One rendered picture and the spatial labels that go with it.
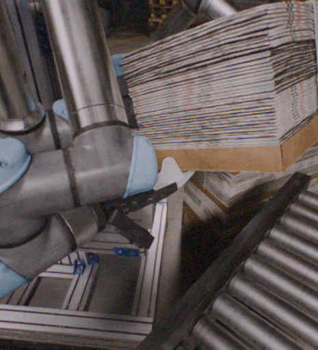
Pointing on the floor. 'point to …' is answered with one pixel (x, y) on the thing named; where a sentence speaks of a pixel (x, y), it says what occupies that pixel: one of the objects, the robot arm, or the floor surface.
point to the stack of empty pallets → (159, 12)
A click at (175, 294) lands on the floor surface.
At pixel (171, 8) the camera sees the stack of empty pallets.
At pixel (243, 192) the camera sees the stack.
